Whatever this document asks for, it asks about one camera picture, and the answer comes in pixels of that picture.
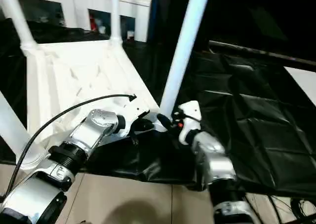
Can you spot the white plastic table top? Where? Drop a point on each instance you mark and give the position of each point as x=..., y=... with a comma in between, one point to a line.
x=89, y=71

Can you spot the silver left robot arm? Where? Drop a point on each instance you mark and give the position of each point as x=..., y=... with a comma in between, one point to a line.
x=84, y=135

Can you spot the black work mat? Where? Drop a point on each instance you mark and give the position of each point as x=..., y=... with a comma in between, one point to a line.
x=256, y=115

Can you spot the small white jar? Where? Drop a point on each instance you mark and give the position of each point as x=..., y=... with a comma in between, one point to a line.
x=130, y=35

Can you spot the dark metal rod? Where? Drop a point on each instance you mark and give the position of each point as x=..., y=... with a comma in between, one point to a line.
x=261, y=52

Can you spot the red bottle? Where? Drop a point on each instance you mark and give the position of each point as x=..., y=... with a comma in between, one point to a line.
x=92, y=20

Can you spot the white flat board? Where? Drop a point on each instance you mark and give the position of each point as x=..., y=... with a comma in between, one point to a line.
x=303, y=83

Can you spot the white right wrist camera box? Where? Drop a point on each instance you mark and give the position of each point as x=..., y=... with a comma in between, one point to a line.
x=188, y=115

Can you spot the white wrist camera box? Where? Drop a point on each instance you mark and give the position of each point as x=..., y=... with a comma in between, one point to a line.
x=188, y=115
x=134, y=110

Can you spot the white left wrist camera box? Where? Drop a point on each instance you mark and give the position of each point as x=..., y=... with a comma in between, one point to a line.
x=134, y=110

